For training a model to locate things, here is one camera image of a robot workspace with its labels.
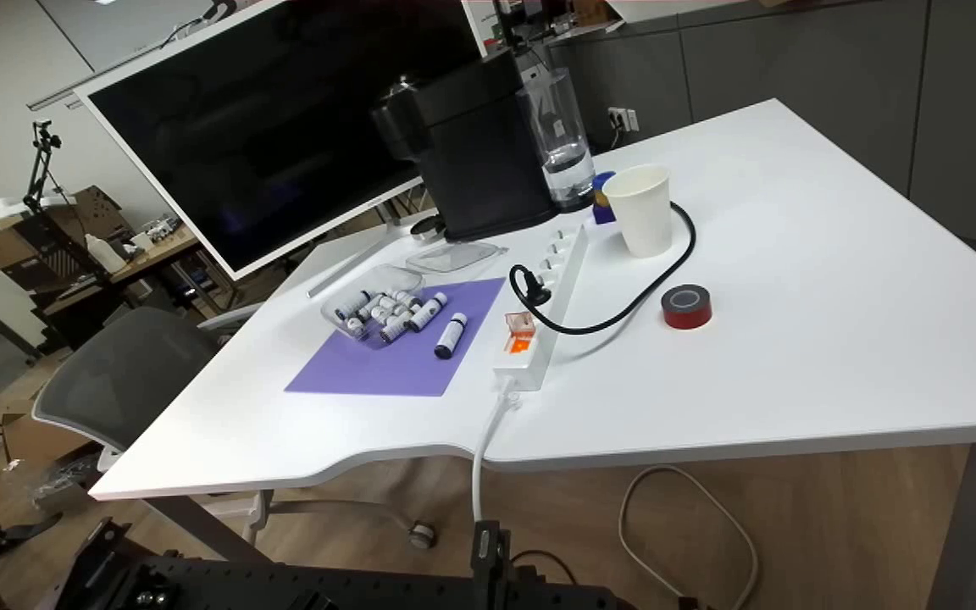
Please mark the small blue box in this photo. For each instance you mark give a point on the small blue box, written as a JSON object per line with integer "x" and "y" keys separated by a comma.
{"x": 602, "y": 199}

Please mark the grey cabinet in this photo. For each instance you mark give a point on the grey cabinet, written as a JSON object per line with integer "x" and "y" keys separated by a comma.
{"x": 827, "y": 69}

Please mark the white power strip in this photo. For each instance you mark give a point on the white power strip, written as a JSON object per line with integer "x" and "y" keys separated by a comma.
{"x": 542, "y": 293}

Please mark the black coffee machine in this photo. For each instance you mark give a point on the black coffee machine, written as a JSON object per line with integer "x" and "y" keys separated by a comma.
{"x": 476, "y": 147}

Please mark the black metal frame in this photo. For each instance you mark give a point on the black metal frame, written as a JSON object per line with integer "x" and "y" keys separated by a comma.
{"x": 319, "y": 589}

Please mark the red tape roll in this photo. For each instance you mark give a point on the red tape roll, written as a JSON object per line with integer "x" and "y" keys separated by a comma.
{"x": 685, "y": 306}

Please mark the purple mat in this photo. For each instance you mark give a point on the purple mat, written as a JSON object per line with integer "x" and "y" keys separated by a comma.
{"x": 399, "y": 362}

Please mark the cluttered shelf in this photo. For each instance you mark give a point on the cluttered shelf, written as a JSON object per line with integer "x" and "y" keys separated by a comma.
{"x": 542, "y": 19}

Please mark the grey mesh office chair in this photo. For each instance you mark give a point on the grey mesh office chair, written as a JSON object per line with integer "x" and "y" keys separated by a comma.
{"x": 120, "y": 378}

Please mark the wooden cluttered desk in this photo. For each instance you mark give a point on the wooden cluttered desk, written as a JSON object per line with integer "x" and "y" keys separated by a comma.
{"x": 68, "y": 241}

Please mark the white wall socket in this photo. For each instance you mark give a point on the white wall socket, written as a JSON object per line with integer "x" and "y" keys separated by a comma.
{"x": 620, "y": 119}

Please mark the white paper cup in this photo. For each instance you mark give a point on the white paper cup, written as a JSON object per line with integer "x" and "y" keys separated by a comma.
{"x": 643, "y": 210}

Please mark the clear plastic bottle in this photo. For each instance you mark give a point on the clear plastic bottle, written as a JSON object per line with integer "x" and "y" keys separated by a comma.
{"x": 560, "y": 123}

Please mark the black camera tripod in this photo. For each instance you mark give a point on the black camera tripod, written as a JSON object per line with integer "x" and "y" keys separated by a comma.
{"x": 41, "y": 156}

